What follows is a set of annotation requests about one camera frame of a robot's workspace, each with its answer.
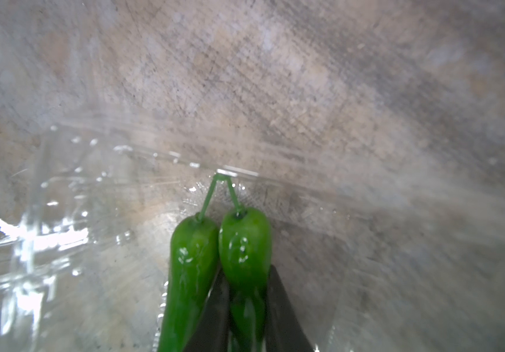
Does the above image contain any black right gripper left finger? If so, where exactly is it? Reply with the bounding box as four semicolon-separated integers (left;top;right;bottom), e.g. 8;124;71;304
183;269;230;352

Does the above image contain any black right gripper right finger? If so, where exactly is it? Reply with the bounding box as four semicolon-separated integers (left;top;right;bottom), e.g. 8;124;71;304
264;265;314;352

